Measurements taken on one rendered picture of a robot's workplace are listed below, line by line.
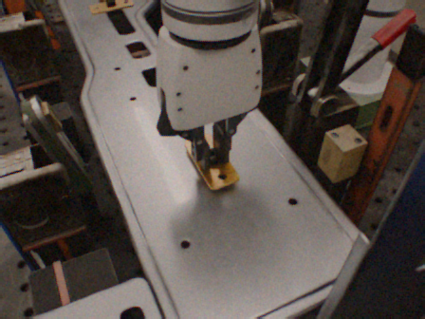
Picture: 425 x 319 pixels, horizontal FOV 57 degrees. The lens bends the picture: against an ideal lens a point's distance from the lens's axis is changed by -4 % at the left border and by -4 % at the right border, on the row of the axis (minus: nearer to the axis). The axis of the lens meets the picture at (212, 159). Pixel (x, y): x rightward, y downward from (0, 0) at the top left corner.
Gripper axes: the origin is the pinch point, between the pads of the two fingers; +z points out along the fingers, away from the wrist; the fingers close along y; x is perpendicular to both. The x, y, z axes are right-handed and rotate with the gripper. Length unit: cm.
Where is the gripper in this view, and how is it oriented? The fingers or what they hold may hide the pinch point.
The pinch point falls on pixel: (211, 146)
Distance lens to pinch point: 47.2
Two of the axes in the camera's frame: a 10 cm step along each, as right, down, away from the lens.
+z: 0.1, 6.9, 7.3
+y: -9.1, 3.1, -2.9
